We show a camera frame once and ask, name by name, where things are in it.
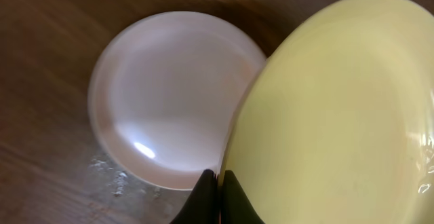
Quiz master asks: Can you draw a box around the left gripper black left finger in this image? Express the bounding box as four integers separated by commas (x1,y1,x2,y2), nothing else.
170,169,218,224

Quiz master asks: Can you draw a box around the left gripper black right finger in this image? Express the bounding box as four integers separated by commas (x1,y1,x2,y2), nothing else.
220,170,264,224

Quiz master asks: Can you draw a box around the white plate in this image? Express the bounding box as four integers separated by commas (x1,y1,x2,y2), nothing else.
88,11,266,191

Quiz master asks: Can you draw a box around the yellow-green plate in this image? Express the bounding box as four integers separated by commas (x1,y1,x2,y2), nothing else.
219,0,433,223

